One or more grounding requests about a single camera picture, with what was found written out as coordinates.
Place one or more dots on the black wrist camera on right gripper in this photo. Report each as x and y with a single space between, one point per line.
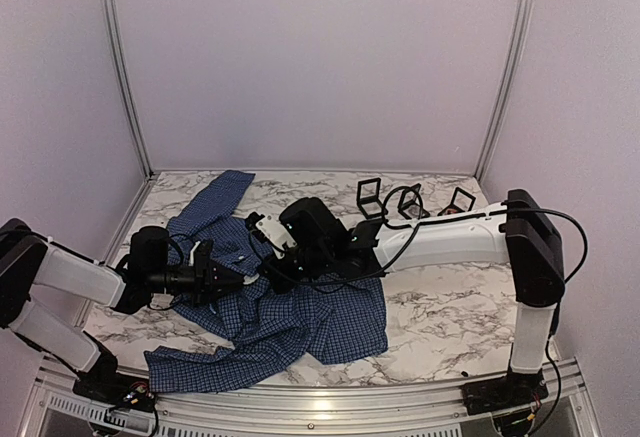
269 230

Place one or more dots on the black open display box right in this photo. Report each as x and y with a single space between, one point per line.
461 200

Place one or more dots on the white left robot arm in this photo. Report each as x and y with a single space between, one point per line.
155 264

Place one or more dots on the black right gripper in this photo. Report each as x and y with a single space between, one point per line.
281 284

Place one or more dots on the black open display box middle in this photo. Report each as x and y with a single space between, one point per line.
411 198

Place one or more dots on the black open display box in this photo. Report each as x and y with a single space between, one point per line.
461 200
368 198
411 198

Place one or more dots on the black open display box left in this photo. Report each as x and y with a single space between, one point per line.
368 198

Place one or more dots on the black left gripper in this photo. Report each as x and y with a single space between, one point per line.
205 285

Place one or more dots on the black wrist camera on gripper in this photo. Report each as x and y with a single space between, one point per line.
200 252
269 230

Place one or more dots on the aluminium front frame rail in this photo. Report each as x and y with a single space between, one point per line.
414 409

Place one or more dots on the blue plaid shirt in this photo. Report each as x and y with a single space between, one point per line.
268 332

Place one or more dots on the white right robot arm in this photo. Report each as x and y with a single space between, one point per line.
309 242

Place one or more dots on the black wrist camera on left gripper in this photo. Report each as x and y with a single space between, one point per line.
200 252

